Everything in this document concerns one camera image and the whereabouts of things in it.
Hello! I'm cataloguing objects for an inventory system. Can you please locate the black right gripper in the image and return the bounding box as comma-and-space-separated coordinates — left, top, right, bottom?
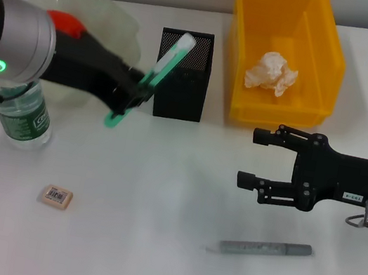
232, 117, 368, 224

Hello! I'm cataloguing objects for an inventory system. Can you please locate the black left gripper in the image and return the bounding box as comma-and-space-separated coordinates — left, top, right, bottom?
35, 23, 156, 119

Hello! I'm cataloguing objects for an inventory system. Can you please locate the green utility knife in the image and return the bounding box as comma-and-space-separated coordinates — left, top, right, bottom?
103, 20, 199, 142

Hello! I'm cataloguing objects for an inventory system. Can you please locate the white paper ball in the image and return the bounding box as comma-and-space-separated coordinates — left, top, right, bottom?
242, 46, 302, 101

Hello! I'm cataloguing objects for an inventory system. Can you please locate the red round fruit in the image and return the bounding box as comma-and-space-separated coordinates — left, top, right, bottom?
43, 8, 91, 40

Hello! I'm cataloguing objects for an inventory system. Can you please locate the clear water bottle green label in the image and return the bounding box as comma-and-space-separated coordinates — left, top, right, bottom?
0, 72, 62, 155

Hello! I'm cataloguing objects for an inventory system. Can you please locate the black mesh pen holder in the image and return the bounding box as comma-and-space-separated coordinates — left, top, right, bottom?
147, 25, 218, 125

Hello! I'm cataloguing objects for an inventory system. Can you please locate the pale green glass fruit plate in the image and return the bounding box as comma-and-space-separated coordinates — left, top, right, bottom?
8, 0, 152, 117

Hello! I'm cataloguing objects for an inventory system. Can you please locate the grey marker pen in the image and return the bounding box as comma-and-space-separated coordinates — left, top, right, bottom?
204, 226, 317, 271

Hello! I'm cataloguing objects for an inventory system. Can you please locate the beige eraser with barcode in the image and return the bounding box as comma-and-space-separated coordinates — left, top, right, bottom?
39, 182, 76, 213

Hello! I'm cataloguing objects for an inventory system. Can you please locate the yellow plastic storage bin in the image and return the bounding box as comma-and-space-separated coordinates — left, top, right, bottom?
209, 0, 359, 140

